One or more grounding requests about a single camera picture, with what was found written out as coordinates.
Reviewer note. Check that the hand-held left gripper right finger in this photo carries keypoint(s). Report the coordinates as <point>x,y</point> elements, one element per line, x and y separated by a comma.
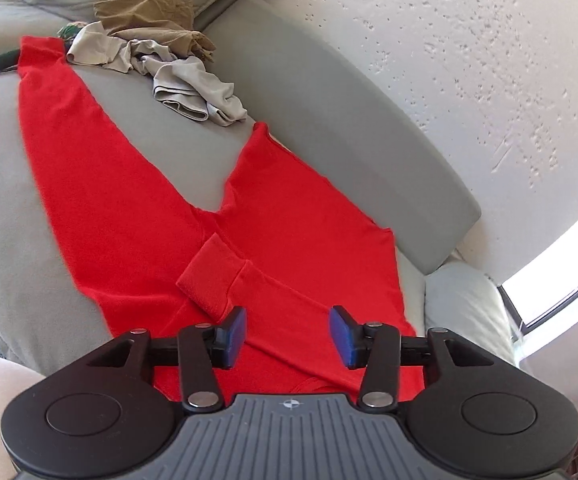
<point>341,340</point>

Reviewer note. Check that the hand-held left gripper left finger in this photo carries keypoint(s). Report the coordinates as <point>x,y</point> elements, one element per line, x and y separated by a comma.
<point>234,337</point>

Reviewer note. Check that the red long-sleeve garment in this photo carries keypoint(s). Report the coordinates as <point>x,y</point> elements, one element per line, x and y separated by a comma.
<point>144,185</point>

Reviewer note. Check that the pale pillow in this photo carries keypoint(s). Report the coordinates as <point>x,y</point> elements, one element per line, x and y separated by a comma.
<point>464,310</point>

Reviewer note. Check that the grey sofa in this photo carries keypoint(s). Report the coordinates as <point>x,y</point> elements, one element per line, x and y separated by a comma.
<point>319,125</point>

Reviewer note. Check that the window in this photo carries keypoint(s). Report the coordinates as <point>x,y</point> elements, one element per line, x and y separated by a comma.
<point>559,270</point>

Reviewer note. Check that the crumpled beige garment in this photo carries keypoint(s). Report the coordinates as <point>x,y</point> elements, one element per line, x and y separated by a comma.
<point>189,80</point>

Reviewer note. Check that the crumpled khaki garment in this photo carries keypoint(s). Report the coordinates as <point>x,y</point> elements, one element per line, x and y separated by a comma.
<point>144,15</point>

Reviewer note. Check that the green patterned cloth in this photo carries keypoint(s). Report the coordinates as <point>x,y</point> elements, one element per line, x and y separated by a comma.
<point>71,31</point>

